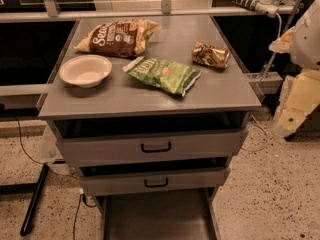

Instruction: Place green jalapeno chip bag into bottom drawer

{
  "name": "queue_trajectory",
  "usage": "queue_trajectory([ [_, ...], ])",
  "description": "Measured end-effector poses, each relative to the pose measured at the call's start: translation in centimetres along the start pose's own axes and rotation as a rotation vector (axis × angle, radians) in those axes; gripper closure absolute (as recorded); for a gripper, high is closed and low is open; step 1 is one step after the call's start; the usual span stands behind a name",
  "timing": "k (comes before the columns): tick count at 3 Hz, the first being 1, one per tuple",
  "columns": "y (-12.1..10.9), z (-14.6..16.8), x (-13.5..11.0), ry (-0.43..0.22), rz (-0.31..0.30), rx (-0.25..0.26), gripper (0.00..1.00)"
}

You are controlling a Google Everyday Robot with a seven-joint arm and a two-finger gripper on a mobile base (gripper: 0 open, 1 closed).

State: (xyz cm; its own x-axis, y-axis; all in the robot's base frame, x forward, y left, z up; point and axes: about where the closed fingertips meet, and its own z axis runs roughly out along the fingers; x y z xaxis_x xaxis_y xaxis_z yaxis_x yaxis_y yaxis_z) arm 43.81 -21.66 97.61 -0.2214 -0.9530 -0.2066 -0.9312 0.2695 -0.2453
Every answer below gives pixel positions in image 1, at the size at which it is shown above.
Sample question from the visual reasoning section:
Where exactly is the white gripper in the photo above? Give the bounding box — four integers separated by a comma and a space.
269, 0, 320, 137

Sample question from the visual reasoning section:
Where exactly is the green jalapeno chip bag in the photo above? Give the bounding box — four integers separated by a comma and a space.
123, 56, 201, 97

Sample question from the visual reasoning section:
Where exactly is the small gold snack bag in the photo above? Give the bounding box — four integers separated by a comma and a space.
192, 42, 230, 69

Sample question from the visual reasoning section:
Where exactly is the top grey drawer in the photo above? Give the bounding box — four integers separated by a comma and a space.
53, 111, 249, 167

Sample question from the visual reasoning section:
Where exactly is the grey drawer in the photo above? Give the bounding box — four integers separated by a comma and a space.
99, 189, 222, 240
80, 157, 230, 196
53, 111, 249, 167

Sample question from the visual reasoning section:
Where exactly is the grey drawer cabinet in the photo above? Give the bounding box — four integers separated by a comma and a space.
39, 15, 260, 240

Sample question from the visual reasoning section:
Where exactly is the brown tortilla chip bag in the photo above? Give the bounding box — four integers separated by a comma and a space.
74, 18, 161, 57

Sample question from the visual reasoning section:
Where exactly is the bottom grey drawer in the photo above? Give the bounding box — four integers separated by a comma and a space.
99, 189, 222, 240

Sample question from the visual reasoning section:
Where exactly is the middle grey drawer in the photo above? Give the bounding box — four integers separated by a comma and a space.
80, 157, 230, 196

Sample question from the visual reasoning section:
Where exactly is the white power strip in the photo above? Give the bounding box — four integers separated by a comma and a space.
230, 0, 278, 18

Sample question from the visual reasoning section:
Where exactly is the white paper bowl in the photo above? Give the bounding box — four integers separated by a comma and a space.
59, 55, 112, 88

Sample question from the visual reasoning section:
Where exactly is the black metal stand leg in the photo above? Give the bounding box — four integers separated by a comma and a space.
20, 164, 49, 237

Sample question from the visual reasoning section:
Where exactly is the black floor cable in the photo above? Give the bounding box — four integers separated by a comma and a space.
9, 115, 79, 180

